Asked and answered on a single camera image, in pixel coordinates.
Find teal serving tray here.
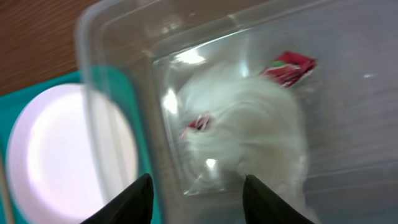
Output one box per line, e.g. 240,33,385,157
1,66,161,223

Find clear plastic bin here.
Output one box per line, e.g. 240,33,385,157
76,0,397,223

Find large white plate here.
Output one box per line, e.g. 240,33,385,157
6,84,139,223

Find white napkin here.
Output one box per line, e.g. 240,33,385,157
177,72,317,221

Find red snack wrapper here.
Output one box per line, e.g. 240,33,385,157
260,51,318,88

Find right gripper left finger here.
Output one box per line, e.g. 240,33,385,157
81,174,154,224

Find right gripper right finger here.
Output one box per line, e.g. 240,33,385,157
243,175,314,224

